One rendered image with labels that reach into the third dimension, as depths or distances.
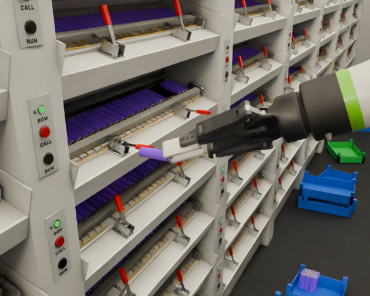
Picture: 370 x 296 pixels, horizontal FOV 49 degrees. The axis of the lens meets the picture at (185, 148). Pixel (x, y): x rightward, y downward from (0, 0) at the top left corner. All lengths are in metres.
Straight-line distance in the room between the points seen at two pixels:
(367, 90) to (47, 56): 0.45
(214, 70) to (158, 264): 0.55
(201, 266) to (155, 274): 0.35
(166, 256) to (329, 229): 1.42
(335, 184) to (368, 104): 2.11
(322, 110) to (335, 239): 1.78
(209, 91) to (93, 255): 0.58
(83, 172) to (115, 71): 0.19
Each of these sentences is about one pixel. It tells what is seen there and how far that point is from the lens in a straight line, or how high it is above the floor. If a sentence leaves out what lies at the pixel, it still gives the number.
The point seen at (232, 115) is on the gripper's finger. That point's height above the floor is 1.07.
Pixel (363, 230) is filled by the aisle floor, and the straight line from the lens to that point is 2.48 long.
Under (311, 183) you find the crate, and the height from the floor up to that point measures 0.08.
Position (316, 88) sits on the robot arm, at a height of 1.11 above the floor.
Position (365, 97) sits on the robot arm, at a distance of 0.61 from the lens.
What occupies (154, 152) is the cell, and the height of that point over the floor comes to 0.98.
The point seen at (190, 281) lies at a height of 0.37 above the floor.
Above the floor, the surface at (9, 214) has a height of 0.94.
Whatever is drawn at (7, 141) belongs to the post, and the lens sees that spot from 0.62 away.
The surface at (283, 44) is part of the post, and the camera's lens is 1.83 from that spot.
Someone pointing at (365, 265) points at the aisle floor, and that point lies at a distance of 2.21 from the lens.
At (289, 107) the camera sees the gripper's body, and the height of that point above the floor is 1.08.
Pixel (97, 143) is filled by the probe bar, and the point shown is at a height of 0.96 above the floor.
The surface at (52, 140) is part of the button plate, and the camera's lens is 0.65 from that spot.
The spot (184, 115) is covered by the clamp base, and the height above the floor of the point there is 0.95.
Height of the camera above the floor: 1.25
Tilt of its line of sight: 22 degrees down
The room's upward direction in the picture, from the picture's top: straight up
